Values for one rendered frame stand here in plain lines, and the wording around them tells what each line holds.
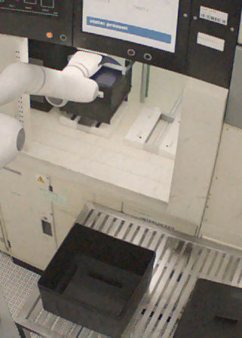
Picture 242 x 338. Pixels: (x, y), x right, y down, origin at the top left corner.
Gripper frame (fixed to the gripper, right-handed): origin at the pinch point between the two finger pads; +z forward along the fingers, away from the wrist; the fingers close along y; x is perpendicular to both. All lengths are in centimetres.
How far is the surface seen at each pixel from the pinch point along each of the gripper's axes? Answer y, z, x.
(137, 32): 26, -30, 32
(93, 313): 37, -83, -29
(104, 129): 8.1, -9.5, -29.3
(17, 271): -29, -35, -119
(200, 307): 66, -67, -33
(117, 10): 20, -30, 38
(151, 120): 22.0, 3.0, -29.5
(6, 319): 9, -93, -42
